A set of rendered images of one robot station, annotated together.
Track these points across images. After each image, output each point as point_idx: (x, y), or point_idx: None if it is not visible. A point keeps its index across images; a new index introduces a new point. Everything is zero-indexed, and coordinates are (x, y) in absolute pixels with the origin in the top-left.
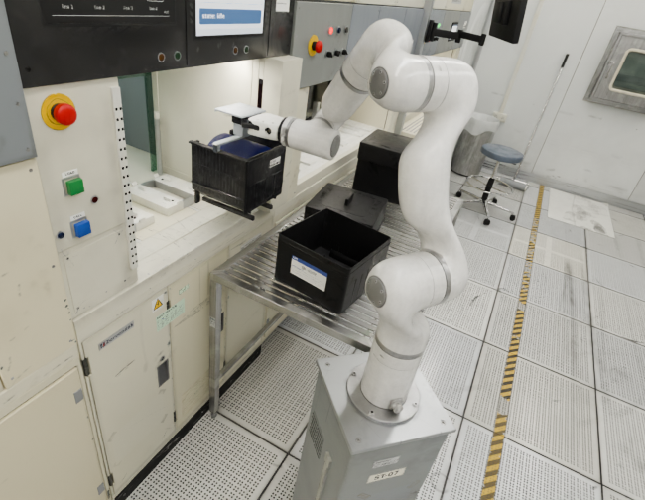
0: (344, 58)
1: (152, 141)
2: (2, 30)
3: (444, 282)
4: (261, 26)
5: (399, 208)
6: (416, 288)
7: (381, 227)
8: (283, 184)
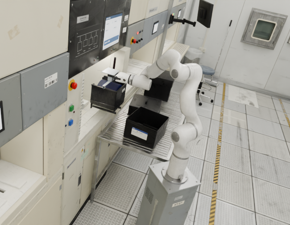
0: (141, 40)
1: None
2: (67, 65)
3: (195, 132)
4: (118, 39)
5: (165, 103)
6: (188, 135)
7: (160, 112)
8: None
